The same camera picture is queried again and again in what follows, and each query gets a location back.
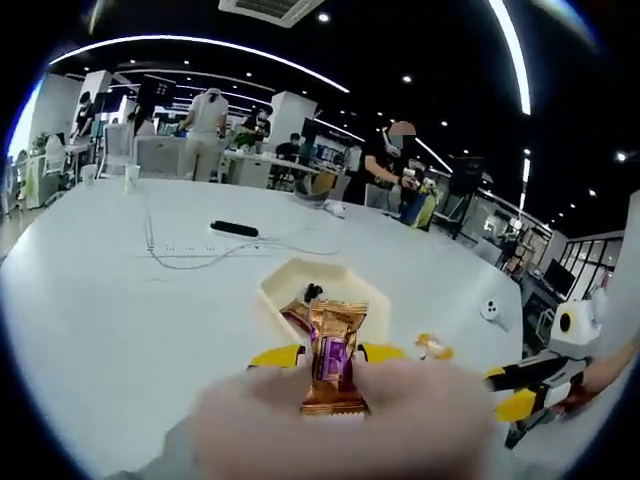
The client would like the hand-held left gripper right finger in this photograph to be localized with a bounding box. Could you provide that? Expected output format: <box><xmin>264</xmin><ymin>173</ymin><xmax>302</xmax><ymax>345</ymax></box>
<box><xmin>355</xmin><ymin>342</ymin><xmax>412</xmax><ymax>365</ymax></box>

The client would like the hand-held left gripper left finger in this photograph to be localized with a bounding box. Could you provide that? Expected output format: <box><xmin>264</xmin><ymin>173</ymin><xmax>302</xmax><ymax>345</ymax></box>
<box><xmin>112</xmin><ymin>343</ymin><xmax>307</xmax><ymax>480</ymax></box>

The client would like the gold snack packet purple label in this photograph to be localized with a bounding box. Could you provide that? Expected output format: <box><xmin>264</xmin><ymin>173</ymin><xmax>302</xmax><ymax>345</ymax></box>
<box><xmin>278</xmin><ymin>298</ymin><xmax>317</xmax><ymax>335</ymax></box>

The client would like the yellow clear snack packet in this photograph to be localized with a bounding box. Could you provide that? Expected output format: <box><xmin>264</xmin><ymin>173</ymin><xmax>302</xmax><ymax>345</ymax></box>
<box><xmin>413</xmin><ymin>331</ymin><xmax>457</xmax><ymax>362</ymax></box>

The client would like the purple and gold snack packet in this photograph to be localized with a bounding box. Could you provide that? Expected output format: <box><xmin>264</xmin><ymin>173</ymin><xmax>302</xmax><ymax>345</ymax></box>
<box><xmin>299</xmin><ymin>299</ymin><xmax>371</xmax><ymax>419</ymax></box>

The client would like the hexagonal cream container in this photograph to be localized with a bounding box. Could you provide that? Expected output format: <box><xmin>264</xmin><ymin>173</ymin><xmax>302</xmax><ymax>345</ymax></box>
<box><xmin>257</xmin><ymin>257</ymin><xmax>392</xmax><ymax>351</ymax></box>

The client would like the person's right hand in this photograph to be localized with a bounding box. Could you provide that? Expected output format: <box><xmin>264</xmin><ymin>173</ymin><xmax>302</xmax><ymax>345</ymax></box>
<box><xmin>562</xmin><ymin>367</ymin><xmax>614</xmax><ymax>417</ymax></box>

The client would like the black computer monitor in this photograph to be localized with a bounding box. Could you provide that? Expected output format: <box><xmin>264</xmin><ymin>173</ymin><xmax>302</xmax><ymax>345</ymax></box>
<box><xmin>542</xmin><ymin>258</ymin><xmax>577</xmax><ymax>300</ymax></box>

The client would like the person's white shirt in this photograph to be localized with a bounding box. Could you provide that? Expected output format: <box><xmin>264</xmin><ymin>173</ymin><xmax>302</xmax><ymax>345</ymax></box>
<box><xmin>624</xmin><ymin>189</ymin><xmax>640</xmax><ymax>311</ymax></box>

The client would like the black power bank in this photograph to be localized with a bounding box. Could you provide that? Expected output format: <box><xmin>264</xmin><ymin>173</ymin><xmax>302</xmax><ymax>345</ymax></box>
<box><xmin>209</xmin><ymin>220</ymin><xmax>261</xmax><ymax>239</ymax></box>

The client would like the blue cloth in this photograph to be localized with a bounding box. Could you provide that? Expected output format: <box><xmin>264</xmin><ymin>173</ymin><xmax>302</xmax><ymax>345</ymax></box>
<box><xmin>398</xmin><ymin>193</ymin><xmax>424</xmax><ymax>229</ymax></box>

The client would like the yellow cloth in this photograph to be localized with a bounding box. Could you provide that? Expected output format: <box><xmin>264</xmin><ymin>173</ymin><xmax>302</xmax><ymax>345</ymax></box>
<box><xmin>417</xmin><ymin>192</ymin><xmax>440</xmax><ymax>233</ymax></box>

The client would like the grey headset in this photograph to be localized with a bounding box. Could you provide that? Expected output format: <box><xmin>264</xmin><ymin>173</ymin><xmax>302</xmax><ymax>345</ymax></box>
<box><xmin>293</xmin><ymin>184</ymin><xmax>331</xmax><ymax>208</ymax></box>

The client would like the black screen on tripod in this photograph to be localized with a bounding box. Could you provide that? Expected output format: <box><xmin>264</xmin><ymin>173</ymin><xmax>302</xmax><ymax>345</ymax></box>
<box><xmin>439</xmin><ymin>155</ymin><xmax>487</xmax><ymax>239</ymax></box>

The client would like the white office desk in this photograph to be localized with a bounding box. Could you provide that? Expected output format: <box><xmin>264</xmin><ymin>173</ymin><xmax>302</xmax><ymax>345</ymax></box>
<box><xmin>219</xmin><ymin>149</ymin><xmax>322</xmax><ymax>190</ymax></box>

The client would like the white office chair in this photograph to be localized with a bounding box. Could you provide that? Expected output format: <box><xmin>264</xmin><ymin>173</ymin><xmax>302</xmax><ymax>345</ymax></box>
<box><xmin>133</xmin><ymin>135</ymin><xmax>185</xmax><ymax>178</ymax></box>
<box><xmin>99</xmin><ymin>123</ymin><xmax>135</xmax><ymax>176</ymax></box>

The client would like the ceiling light strip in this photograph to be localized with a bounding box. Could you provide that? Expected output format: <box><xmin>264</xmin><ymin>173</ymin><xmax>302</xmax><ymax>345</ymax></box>
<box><xmin>48</xmin><ymin>33</ymin><xmax>351</xmax><ymax>94</ymax></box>
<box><xmin>488</xmin><ymin>0</ymin><xmax>532</xmax><ymax>115</ymax></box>

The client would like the black display with white marks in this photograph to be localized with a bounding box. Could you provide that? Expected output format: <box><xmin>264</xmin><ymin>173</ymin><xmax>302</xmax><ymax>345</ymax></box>
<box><xmin>138</xmin><ymin>74</ymin><xmax>179</xmax><ymax>109</ymax></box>

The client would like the ceiling air conditioner vent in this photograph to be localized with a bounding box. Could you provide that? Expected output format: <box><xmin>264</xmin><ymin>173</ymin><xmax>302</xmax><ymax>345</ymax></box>
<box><xmin>218</xmin><ymin>0</ymin><xmax>327</xmax><ymax>29</ymax></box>

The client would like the white charging cable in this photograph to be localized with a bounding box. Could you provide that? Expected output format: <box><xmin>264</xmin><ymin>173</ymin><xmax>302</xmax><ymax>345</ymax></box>
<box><xmin>257</xmin><ymin>233</ymin><xmax>342</xmax><ymax>257</ymax></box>

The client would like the white power strip with cable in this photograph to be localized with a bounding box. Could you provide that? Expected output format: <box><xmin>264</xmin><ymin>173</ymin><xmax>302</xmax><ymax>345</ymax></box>
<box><xmin>133</xmin><ymin>199</ymin><xmax>261</xmax><ymax>271</ymax></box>

